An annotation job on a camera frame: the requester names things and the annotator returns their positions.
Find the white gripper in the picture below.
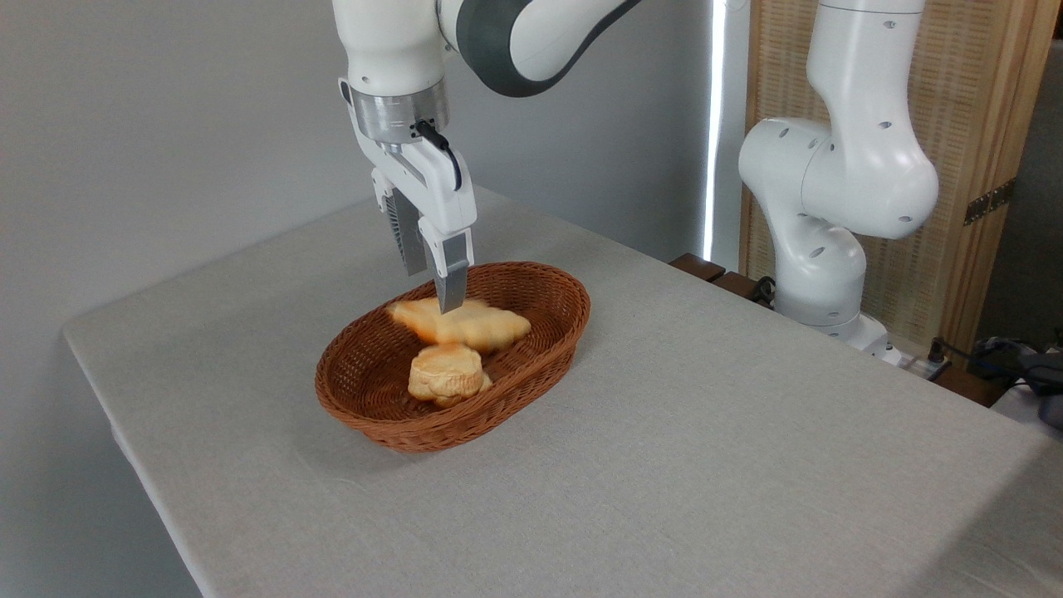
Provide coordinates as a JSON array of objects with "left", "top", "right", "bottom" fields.
[{"left": 338, "top": 77, "right": 478, "bottom": 315}]

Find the metal screen hinge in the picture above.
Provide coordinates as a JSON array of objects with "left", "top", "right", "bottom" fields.
[{"left": 963, "top": 178, "right": 1016, "bottom": 227}]

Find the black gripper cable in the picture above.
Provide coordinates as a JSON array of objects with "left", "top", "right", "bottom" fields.
[{"left": 411, "top": 120, "right": 463, "bottom": 194}]

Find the dark brown wooden block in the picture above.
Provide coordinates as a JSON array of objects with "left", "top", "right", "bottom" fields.
[
  {"left": 669, "top": 252, "right": 726, "bottom": 283},
  {"left": 713, "top": 271, "right": 767, "bottom": 302}
]

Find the long braided bread loaf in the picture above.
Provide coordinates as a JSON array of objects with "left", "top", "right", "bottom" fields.
[{"left": 386, "top": 297, "right": 532, "bottom": 354}]

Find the bamboo screen with wooden frame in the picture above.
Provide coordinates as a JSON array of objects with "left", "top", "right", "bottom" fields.
[{"left": 739, "top": 0, "right": 1062, "bottom": 358}]

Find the brown wicker oval basket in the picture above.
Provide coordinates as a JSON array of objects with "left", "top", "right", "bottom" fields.
[{"left": 315, "top": 262, "right": 591, "bottom": 453}]

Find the brown wooden board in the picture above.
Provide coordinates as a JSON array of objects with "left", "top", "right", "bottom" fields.
[{"left": 930, "top": 365, "right": 1012, "bottom": 409}]

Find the dark bundle of cables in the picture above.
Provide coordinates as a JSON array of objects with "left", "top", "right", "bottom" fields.
[{"left": 943, "top": 331, "right": 1063, "bottom": 429}]

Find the grey tablecloth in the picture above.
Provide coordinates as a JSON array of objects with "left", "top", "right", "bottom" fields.
[{"left": 62, "top": 187, "right": 1063, "bottom": 598}]

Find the round bread bun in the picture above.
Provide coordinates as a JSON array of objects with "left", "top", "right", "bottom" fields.
[{"left": 407, "top": 343, "right": 492, "bottom": 408}]

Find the white power strip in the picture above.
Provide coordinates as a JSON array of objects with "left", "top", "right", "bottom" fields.
[{"left": 899, "top": 352, "right": 953, "bottom": 382}]

